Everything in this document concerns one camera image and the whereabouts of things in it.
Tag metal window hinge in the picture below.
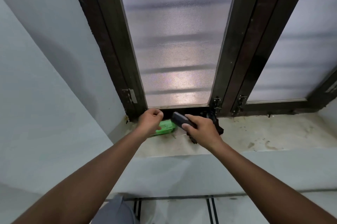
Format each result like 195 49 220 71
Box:
121 88 138 105
325 80 337 94

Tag pale stone window sill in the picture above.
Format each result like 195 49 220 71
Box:
108 105 337 158

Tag person's left hand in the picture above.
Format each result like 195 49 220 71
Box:
136 108 164 137

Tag person's left forearm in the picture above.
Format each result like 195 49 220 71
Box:
12 130 148 224

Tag frosted glass window pane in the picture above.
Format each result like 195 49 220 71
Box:
113 0 240 108
247 0 337 103

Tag black trash bag roll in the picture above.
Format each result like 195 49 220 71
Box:
171 112 197 130

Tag dark metal window latch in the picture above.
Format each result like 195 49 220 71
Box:
212 96 222 112
231 95 247 115

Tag person's right forearm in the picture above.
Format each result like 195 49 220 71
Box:
210 139 337 224

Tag grey pedal trash bin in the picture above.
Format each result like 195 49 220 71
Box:
91 195 140 224

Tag green bag box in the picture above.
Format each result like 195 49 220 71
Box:
150 119 177 137

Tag person's right hand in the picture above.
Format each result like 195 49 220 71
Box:
181 114 224 153

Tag dark brown window frame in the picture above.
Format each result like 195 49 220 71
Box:
65 0 337 121

